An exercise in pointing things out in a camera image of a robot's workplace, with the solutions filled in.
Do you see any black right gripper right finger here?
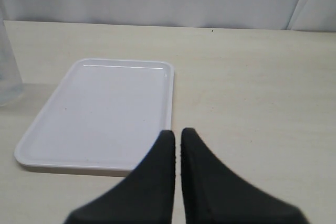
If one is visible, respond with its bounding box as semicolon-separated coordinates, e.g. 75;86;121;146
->
181;128;308;223

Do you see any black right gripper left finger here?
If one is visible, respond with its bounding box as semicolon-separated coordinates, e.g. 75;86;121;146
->
65;130;175;223

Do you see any clear tall plastic container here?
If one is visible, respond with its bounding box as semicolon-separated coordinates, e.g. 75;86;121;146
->
0;11;24;106

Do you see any white rectangular plastic tray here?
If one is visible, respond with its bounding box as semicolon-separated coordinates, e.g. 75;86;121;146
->
14;58;174;175

